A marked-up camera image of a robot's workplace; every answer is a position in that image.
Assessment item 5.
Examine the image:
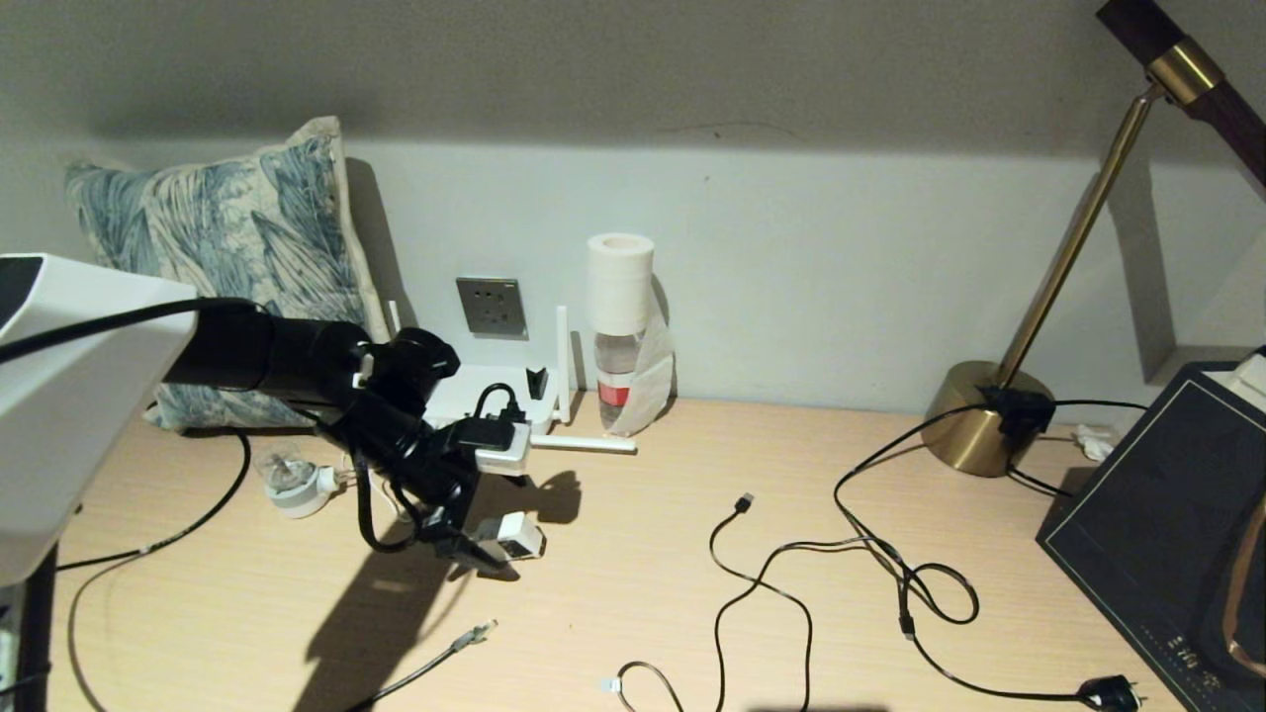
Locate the white power adapter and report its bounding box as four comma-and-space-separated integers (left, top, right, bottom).
495, 511, 547, 563

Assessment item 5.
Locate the white router with antennas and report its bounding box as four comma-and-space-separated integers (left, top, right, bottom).
386, 302, 639, 456

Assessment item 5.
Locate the small white round device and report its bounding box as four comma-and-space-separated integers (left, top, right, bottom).
257, 445, 344, 521

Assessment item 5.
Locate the clear bottle red label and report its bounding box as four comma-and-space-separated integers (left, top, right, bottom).
594, 332, 646, 432

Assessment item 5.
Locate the white toilet paper roll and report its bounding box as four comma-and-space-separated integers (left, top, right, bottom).
586, 233, 678, 438

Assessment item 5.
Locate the blue leaf print pillow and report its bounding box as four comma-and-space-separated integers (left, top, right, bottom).
64, 117, 392, 434

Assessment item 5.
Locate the brass desk lamp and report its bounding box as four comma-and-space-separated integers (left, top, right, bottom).
920, 0, 1266, 480

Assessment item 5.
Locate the white paper box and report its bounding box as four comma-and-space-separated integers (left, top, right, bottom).
1224, 351, 1266, 401

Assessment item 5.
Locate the thin white adapter cable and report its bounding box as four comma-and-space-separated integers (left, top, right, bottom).
339, 457, 421, 525

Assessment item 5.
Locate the grey metal wall socket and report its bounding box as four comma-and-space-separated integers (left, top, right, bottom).
455, 277, 529, 339

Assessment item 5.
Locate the thick black cable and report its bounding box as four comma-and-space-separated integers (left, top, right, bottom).
54, 432, 254, 575

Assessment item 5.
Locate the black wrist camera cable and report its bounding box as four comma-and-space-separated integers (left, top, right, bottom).
0, 297, 520, 555

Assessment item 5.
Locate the thin black micro-USB cable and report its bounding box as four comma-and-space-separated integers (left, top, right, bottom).
712, 534, 916, 712

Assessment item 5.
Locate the black lamp power cord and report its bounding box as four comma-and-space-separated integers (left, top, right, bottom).
833, 400, 1143, 712

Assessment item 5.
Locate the dark gift bag gold handle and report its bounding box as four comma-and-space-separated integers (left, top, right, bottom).
1035, 346, 1266, 712

